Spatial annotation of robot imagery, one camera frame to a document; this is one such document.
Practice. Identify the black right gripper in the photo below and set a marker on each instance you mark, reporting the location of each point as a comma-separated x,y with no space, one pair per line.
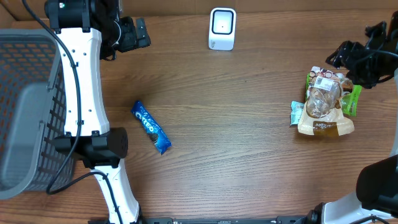
346,55

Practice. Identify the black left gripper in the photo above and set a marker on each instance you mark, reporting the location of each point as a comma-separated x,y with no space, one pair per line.
132,42

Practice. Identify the green candy snack bag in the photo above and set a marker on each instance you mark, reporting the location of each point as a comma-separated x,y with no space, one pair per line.
350,93

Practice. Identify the beige nut snack bag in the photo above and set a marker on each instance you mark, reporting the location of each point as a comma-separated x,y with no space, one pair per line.
323,108

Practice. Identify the mint green snack pack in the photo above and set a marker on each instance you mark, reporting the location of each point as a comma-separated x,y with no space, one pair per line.
296,112

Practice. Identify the blue Oreo cookie pack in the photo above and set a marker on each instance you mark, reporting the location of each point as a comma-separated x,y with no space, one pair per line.
151,127

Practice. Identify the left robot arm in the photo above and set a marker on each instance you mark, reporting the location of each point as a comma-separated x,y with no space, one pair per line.
88,32

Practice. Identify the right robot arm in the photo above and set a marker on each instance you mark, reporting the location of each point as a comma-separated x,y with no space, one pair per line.
375,197

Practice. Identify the white barcode scanner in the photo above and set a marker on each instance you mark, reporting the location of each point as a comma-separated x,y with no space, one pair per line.
222,29

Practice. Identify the grey plastic mesh basket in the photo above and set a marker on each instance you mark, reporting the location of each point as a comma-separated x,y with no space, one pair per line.
33,110

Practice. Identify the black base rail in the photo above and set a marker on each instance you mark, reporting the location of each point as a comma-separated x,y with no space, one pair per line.
277,220

